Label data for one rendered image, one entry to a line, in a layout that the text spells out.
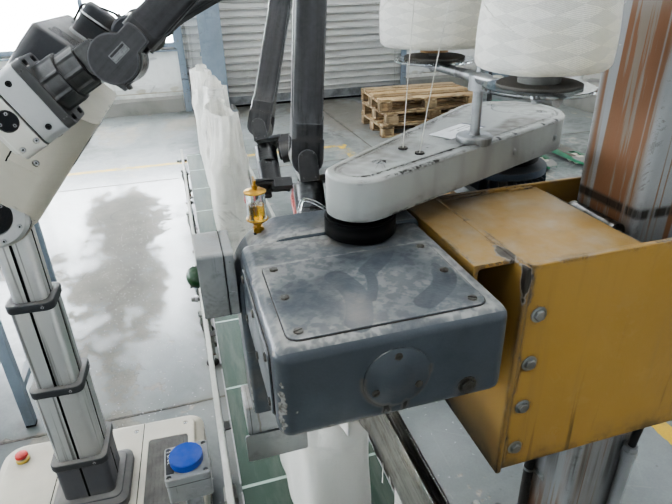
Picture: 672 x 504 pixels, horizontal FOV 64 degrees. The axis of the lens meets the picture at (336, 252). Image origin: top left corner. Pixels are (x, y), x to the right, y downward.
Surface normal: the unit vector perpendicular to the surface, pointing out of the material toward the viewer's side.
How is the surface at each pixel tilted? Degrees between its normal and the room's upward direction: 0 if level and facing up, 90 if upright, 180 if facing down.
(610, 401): 90
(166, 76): 90
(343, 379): 90
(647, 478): 0
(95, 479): 90
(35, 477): 0
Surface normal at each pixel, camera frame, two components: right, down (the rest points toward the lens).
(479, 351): 0.29, 0.43
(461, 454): -0.03, -0.89
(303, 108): 0.12, 0.20
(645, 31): -0.96, 0.15
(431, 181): 0.66, 0.33
